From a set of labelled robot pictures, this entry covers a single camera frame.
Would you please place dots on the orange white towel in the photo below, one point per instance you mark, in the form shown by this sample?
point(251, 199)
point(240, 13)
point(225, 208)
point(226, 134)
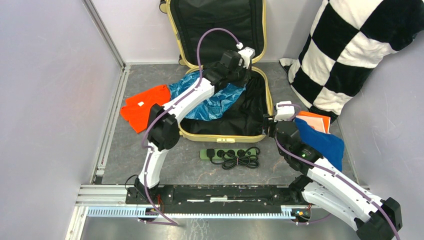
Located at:
point(320, 123)

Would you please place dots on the wrist white camera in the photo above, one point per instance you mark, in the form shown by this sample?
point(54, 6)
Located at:
point(246, 53)
point(284, 111)

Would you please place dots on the orange red t-shirt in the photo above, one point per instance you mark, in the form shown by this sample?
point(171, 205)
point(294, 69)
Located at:
point(137, 108)

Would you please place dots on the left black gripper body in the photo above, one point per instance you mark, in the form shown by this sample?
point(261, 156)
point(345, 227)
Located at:
point(240, 76)

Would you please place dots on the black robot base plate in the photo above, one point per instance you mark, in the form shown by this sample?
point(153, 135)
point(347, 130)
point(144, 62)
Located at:
point(225, 199)

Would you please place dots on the blue cloth garment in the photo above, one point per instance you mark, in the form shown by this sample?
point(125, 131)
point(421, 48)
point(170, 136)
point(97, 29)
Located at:
point(329, 145)

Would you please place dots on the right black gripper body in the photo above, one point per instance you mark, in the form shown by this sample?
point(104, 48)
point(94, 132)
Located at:
point(269, 121)

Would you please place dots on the aluminium frame rail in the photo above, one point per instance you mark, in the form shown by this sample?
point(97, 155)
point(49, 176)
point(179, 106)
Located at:
point(94, 14)

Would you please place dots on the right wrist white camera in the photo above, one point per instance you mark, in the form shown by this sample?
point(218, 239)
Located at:
point(284, 111)

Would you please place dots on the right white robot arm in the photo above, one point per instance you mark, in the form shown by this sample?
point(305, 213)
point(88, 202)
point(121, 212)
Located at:
point(321, 184)

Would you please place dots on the black white checkered blanket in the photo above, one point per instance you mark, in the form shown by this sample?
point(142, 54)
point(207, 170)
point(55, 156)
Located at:
point(346, 42)

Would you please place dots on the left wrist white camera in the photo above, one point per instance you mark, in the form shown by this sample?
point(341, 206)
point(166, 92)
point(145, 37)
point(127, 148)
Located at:
point(246, 53)

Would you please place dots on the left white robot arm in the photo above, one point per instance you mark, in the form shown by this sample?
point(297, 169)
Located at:
point(163, 132)

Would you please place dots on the green power strip with cable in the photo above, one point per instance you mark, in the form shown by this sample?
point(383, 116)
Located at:
point(228, 159)

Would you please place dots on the yellow hard-shell suitcase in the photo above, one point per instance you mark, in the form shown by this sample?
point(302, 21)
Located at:
point(204, 30)

